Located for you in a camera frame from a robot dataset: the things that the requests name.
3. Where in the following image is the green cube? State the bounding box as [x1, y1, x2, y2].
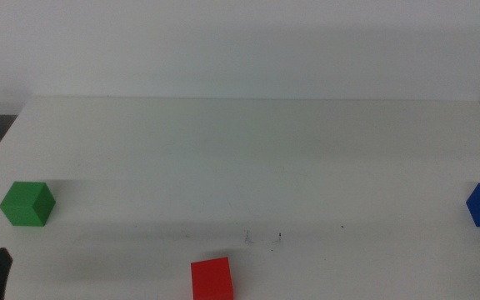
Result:
[0, 181, 57, 228]

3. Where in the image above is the red cube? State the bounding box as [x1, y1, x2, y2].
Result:
[190, 256, 235, 300]

